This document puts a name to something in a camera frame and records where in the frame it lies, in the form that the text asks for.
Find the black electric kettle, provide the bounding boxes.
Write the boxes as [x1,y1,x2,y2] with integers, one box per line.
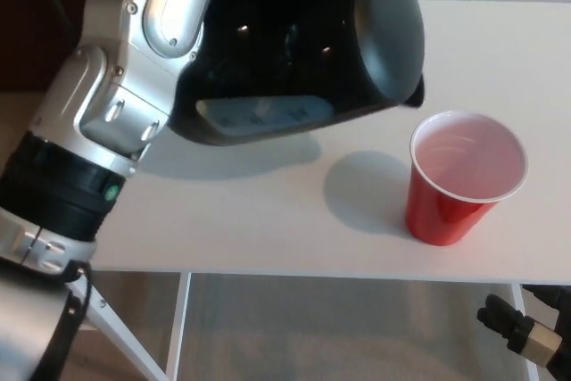
[171,0,427,148]

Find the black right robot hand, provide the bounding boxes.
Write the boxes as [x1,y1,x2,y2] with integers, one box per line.
[476,285,571,381]

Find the red plastic cup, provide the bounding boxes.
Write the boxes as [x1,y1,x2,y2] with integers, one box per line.
[404,109,530,247]

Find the grey mesh table shelf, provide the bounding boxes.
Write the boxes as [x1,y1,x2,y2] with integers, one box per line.
[180,271,523,381]

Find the dark brown cabinet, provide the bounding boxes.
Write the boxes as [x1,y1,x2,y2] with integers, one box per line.
[0,0,112,92]

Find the white metal table frame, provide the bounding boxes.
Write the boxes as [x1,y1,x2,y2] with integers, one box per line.
[70,269,541,381]

